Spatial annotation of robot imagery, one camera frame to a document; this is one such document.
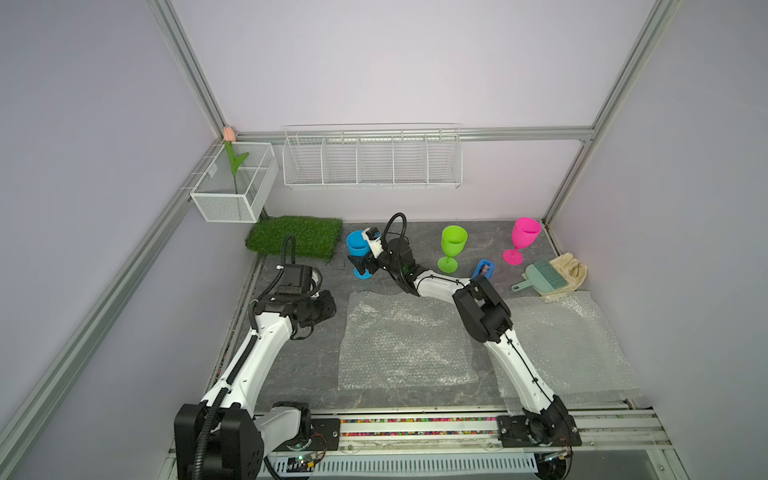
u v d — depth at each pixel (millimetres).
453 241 941
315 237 1117
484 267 1015
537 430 654
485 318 634
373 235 868
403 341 881
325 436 735
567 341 888
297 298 588
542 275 1023
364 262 906
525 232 961
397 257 806
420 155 1021
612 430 758
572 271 1064
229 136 893
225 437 387
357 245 935
